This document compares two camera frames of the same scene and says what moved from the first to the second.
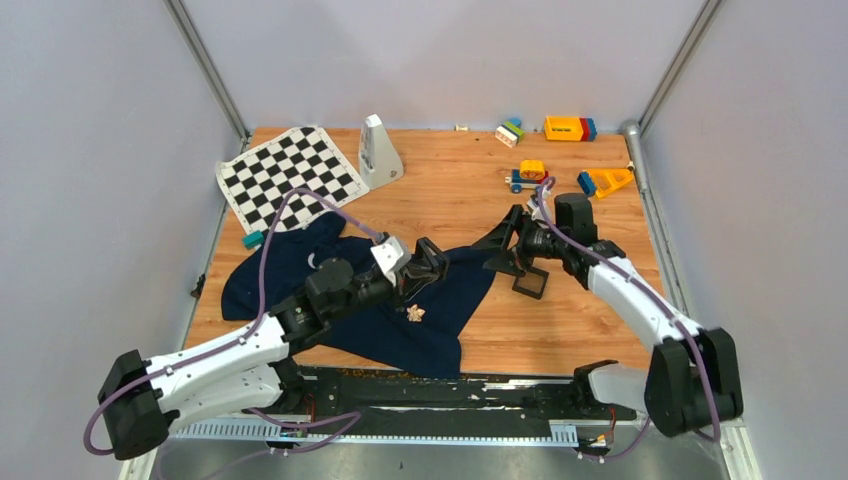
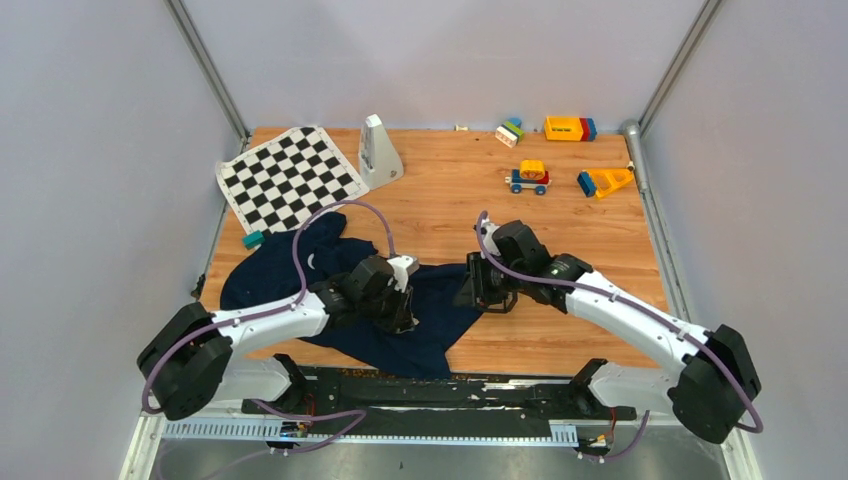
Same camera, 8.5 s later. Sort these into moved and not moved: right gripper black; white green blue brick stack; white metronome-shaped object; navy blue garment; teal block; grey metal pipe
Moved: right gripper black; navy blue garment
Not moved: white metronome-shaped object; teal block; grey metal pipe; white green blue brick stack
